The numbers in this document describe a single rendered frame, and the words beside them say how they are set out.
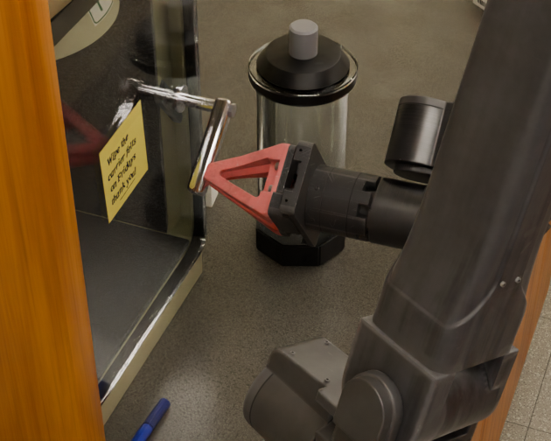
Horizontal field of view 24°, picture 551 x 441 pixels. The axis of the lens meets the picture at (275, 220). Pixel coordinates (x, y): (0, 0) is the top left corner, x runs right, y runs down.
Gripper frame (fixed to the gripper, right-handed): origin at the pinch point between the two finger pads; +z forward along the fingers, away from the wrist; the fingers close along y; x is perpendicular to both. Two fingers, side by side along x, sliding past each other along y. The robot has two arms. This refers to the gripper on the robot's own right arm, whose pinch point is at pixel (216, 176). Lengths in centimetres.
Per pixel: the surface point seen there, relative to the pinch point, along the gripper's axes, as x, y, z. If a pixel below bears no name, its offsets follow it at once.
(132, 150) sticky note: 1.1, 6.6, 5.6
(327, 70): -14.9, -8.4, -4.7
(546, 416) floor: -8, -147, -26
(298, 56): -15.8, -8.3, -1.5
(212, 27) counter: -34, -50, 25
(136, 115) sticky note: -1.5, 8.1, 5.5
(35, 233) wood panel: 14.8, 31.3, -0.8
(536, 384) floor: -14, -151, -23
